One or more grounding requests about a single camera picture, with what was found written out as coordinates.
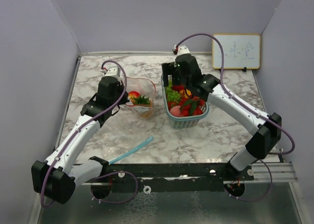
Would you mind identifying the red toy apple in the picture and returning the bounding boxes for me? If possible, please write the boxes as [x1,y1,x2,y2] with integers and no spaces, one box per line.
[129,91,141,105]

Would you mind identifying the clear zip top bag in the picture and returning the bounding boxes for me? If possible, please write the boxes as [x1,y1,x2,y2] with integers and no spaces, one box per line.
[125,77,156,119]

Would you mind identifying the orange toy pineapple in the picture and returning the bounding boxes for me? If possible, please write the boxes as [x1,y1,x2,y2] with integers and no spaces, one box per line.
[131,95,154,119]

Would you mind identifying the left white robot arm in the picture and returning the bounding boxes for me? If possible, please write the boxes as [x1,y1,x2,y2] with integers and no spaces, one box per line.
[31,75,128,208]

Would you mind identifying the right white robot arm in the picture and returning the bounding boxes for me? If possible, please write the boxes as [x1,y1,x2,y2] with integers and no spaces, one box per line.
[161,54,282,180]

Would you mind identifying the yellow toy pepper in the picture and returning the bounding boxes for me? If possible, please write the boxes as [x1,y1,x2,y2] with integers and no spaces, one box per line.
[179,89,193,99]

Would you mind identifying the green toy grapes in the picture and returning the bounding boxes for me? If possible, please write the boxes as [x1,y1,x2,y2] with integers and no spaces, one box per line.
[165,86,181,103]

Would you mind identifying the red toy strawberries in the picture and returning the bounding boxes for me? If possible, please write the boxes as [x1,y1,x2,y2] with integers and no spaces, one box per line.
[166,85,206,117]

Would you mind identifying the pink toy peach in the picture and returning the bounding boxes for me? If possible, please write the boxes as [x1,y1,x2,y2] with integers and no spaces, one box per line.
[169,105,181,117]

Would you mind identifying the light blue plastic basket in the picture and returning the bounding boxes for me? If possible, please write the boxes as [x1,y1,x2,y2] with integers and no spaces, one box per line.
[161,76,209,129]

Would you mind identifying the small whiteboard with stand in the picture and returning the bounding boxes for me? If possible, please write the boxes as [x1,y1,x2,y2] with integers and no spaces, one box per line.
[212,33,261,70]

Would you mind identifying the blue plastic strip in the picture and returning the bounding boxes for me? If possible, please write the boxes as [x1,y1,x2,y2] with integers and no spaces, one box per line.
[109,137,154,165]

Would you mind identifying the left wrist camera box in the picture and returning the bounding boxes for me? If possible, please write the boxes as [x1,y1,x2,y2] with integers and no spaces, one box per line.
[105,66,121,79]

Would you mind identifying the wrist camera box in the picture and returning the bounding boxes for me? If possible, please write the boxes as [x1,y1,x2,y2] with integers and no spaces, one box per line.
[105,66,121,79]
[173,45,190,56]

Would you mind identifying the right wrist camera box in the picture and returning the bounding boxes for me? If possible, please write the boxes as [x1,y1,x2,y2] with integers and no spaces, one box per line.
[173,45,190,56]

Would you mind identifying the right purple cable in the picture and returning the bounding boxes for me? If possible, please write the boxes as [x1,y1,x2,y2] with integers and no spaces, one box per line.
[175,32,295,202]

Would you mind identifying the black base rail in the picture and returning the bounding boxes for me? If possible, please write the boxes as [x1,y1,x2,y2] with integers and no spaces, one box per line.
[88,163,254,193]

